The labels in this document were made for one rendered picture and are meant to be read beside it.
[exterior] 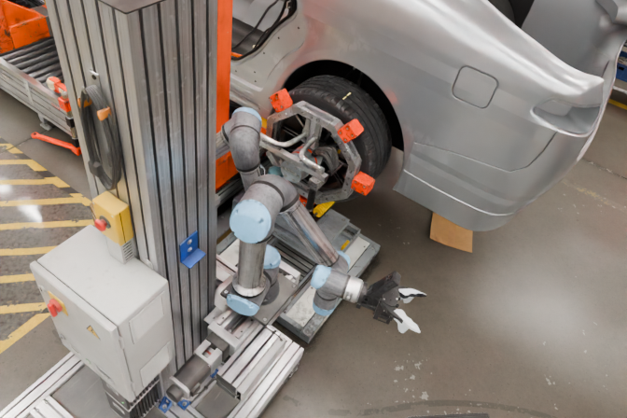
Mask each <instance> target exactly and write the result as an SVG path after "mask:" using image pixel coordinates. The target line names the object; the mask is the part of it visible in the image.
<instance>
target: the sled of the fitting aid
mask: <svg viewBox="0 0 627 418"><path fill-rule="evenodd" d="M360 231H361V229H360V228H358V227H357V226H355V225H353V224H352V223H350V222H349V224H348V225H347V226H346V227H345V229H344V230H343V231H342V232H341V233H340V234H339V235H338V237H337V238H336V239H335V240H334V241H333V242H332V243H331V244H332V245H333V246H334V248H335V249H336V251H342V252H343V253H345V252H346V251H347V250H348V248H349V247H350V246H351V245H352V244H353V242H354V241H355V240H356V239H357V237H358V236H359V233H360ZM273 236H275V237H277V238H278V239H280V240H281V241H283V242H284V243H286V244H288V245H289V246H291V247H293V248H294V249H296V250H297V251H299V252H300V253H302V255H304V256H305V257H307V258H309V259H311V260H312V261H314V262H315V263H317V264H318V262H317V261H316V260H315V258H314V257H313V255H312V254H311V253H310V252H309V250H308V249H307V248H306V246H305V245H304V244H303V242H302V241H301V240H300V238H299V237H298V236H297V235H296V234H294V233H292V232H291V231H289V230H287V229H286V228H284V227H282V226H281V225H279V224H278V223H276V222H275V223H274V230H273ZM318 265H319V264H318Z"/></svg>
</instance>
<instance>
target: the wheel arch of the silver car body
mask: <svg viewBox="0 0 627 418"><path fill-rule="evenodd" d="M353 68H355V70H354V71H353V72H352V73H351V74H350V75H349V76H348V77H347V78H346V79H348V80H349V81H352V82H353V83H355V84H356V83H357V80H358V77H359V74H360V71H361V72H363V73H364V75H363V77H362V80H361V83H360V88H362V89H363V91H366V92H367V93H368V94H369V96H371V97H372V98H373V100H374V101H375V102H376V104H378V106H379V108H381V109H382V111H383V112H382V113H383V114H384V116H385V118H386V120H387V123H388V125H389V129H390V133H391V138H392V141H391V142H392V146H393V147H395V148H397V149H399V150H401V151H403V152H404V158H403V164H402V169H401V173H400V176H399V178H398V181H397V182H396V184H395V185H394V187H393V190H394V189H395V188H396V186H397V184H398V182H399V180H400V178H401V176H402V173H403V170H404V164H405V154H406V149H405V138H404V133H403V129H402V126H401V123H400V120H399V117H398V114H397V111H396V109H395V108H394V106H393V104H392V102H391V101H390V99H389V97H388V96H387V95H386V93H385V92H384V90H383V89H382V88H381V87H380V85H379V84H378V83H377V82H376V81H375V80H374V79H373V78H372V77H370V76H369V75H368V74H366V73H365V72H364V71H362V70H361V69H359V68H357V67H356V66H354V65H352V64H350V63H347V62H344V61H341V60H336V59H330V58H320V59H313V60H309V61H307V62H305V63H302V64H300V65H298V66H297V67H296V68H294V69H293V70H292V71H291V72H290V73H289V74H288V75H287V76H286V78H285V79H284V81H283V82H282V84H281V86H280V88H279V90H278V91H280V90H282V89H286V90H287V92H289V91H291V90H293V89H294V88H296V87H297V86H298V85H299V84H301V83H302V82H304V81H305V80H307V79H309V78H311V77H316V76H323V75H329V76H336V77H342V78H345V77H346V75H347V74H348V73H349V72H350V71H351V70H352V69H353Z"/></svg>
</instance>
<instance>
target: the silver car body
mask: <svg viewBox="0 0 627 418"><path fill-rule="evenodd" d="M626 40H627V0H232V27H231V55H230V100H232V101H233V102H235V103H236V104H238V105H241V106H243V107H248V108H252V109H254V110H256V111H257V112H258V113H259V115H260V116H261V117H263V118H264V119H268V116H269V115H270V113H271V110H272V103H271V101H270V99H269V97H270V96H272V95H273V94H275V93H276V92H278V90H279V88H280V86H281V84H282V82H283V81H284V79H285V78H286V76H287V75H288V74H289V73H290V72H291V71H292V70H293V69H294V68H296V67H297V66H298V65H300V64H302V63H305V62H307V61H309V60H313V59H320V58H330V59H336V60H341V61H344V62H347V63H350V64H352V65H354V66H356V67H357V68H359V69H361V70H362V71H364V72H365V73H366V74H368V75H369V76H370V77H372V78H373V79H374V80H375V81H376V82H377V83H378V84H379V85H380V87H381V88H382V89H383V90H384V92H385V93H386V95H387V96H388V97H389V99H390V101H391V102H392V104H393V106H394V108H395V109H396V111H397V114H398V117H399V120H400V123H401V126H402V129H403V133H404V138H405V149H406V154H405V164H404V170H403V173H402V176H401V178H400V180H399V182H398V184H397V186H396V188H395V189H394V190H395V191H396V192H398V193H400V194H402V195H404V196H405V197H407V198H409V199H411V200H413V201H414V202H417V203H419V204H421V205H422V206H423V207H425V208H427V209H429V210H431V211H432V212H434V213H436V214H438V215H440V216H442V217H444V218H446V219H448V220H449V221H451V222H452V223H454V224H456V225H458V226H460V227H462V228H464V229H467V230H473V231H488V230H495V229H497V228H500V227H502V226H504V225H506V224H507V223H509V222H510V220H512V219H513V218H514V217H515V216H517V215H518V214H519V213H520V212H521V211H522V210H523V209H524V208H525V207H527V206H528V205H529V204H531V203H532V202H534V201H536V200H537V199H538V198H540V197H541V196H543V195H544V194H545V193H547V192H548V191H549V190H551V189H552V188H554V187H555V186H556V185H557V184H558V183H559V182H561V181H562V180H563V179H564V178H565V177H566V176H567V175H568V174H569V173H570V172H571V171H572V170H573V168H574V167H575V166H576V165H577V164H578V162H579V161H580V159H581V158H582V156H583V155H584V154H585V152H586V151H587V149H588V147H589V146H590V144H591V142H592V139H593V138H594V136H595V134H596V132H597V129H598V127H599V124H600V122H601V119H602V117H603V115H604V113H605V110H606V106H607V103H608V100H609V98H610V95H611V92H612V90H613V87H614V83H615V78H616V71H617V61H618V58H619V56H620V52H621V50H622V47H623V45H624V44H625V42H626Z"/></svg>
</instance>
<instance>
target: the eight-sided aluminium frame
mask: <svg viewBox="0 0 627 418"><path fill-rule="evenodd" d="M296 114H300V115H302V116H304V117H305V118H308V119H310V120H311V121H313V122H315V123H318V124H320V125H321V126H322V127H324V128H326V129H328V130H330V131H331V133H332V135H333V137H334V139H335V141H336V142H337V144H338V146H339V148H340V150H341V153H342V155H343V156H344V157H345V159H346V161H347V163H348V169H347V173H346V176H345V179H344V183H343V187H342V188H337V189H333V190H329V191H324V192H321V191H319V190H317V191H316V195H315V199H314V203H315V204H321V203H325V202H334V201H339V200H344V199H347V198H348V197H349V196H350V195H351V194H352V193H353V191H354V190H353V189H352V188H351V185H352V181H353V178H354V177H355V176H356V175H357V174H358V172H359V169H360V166H361V162H362V160H361V158H360V155H359V154H358V152H357V150H356V148H355V145H354V144H353V142H352V140H351V141H349V142H347V143H344V142H343V141H342V139H341V138H340V136H339V135H338V133H337V131H338V130H339V129H340V128H341V127H343V126H344V124H343V123H342V122H341V120H340V119H338V118H335V117H333V116H331V115H330V114H328V113H326V112H324V111H322V110H321V109H319V108H317V107H315V106H313V105H311V104H308V103H306V102H304V101H301V102H298V103H296V104H293V105H291V106H290V107H289V108H288V109H286V110H284V111H281V112H279V113H276V112H275V113H273V114H272V115H270V116H269V117H268V119H267V128H266V135H267V136H269V137H270V138H272V139H273V140H276V141H277V139H278V132H279V124H280V120H282V119H285V118H289V117H291V116H294V115H296ZM266 156H268V158H269V160H270V161H271V163H272V166H278V167H281V163H282V162H283V161H284V159H282V158H281V157H279V156H277V155H275V154H274V153H272V152H270V151H269V150H268V151H267V152H266ZM284 179H285V180H287V179H286V178H285V177H284ZM287 181H288V180H287ZM288 182H289V183H290V184H291V185H292V186H293V187H294V188H295V189H296V190H297V192H298V193H299V194H300V195H301V196H303V197H305V198H306V199H307V198H308V193H309V188H308V184H306V183H304V182H303V181H301V180H300V181H299V182H298V183H292V182H290V181H288Z"/></svg>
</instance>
